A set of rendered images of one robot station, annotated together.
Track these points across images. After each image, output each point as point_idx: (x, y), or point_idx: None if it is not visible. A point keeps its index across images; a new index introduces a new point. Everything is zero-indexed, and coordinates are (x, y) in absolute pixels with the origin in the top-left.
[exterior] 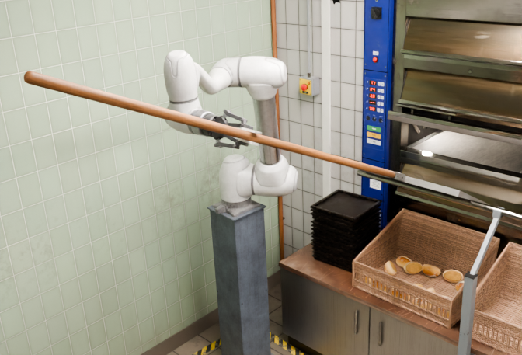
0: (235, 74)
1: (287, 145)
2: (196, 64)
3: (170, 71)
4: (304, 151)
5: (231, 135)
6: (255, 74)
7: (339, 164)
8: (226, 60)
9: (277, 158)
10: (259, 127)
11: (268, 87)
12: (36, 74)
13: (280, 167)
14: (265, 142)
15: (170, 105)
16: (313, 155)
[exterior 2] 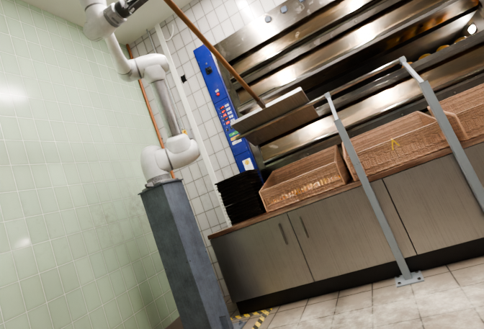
0: (134, 63)
1: (184, 13)
2: None
3: None
4: (196, 28)
5: None
6: (148, 59)
7: (222, 61)
8: None
9: (180, 130)
10: (160, 104)
11: (158, 67)
12: None
13: (184, 135)
14: None
15: (86, 11)
16: (204, 37)
